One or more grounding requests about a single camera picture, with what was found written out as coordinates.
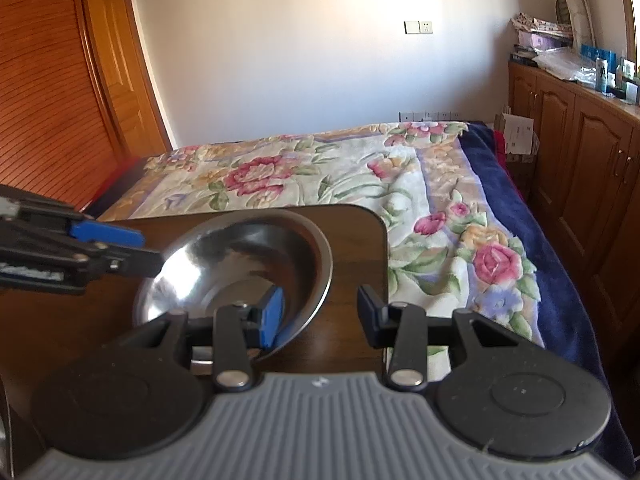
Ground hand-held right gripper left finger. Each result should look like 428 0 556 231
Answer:
102 286 287 394

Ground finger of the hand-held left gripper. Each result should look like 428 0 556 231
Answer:
75 241 165 281
17 199 146 250

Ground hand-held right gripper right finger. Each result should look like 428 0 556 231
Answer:
356 284 539 392

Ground steel bowl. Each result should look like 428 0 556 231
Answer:
159 215 322 313
132 208 334 376

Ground floral blanket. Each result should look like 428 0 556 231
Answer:
97 121 546 351

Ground slatted wooden headboard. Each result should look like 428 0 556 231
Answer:
0 0 121 211

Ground wooden door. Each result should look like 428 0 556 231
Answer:
80 0 173 161

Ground red cloth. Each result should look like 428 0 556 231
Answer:
492 129 533 206

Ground cardboard box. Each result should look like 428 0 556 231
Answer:
494 110 540 161

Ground wooden cabinet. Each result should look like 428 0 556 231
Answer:
507 60 640 346

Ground clear plastic bags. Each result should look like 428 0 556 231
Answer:
532 47 601 83

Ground stack of papers and books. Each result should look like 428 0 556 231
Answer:
510 12 573 66

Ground row of bottles and boxes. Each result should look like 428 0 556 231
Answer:
580 44 640 106

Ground low wall outlet strip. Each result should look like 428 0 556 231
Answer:
398 110 463 122

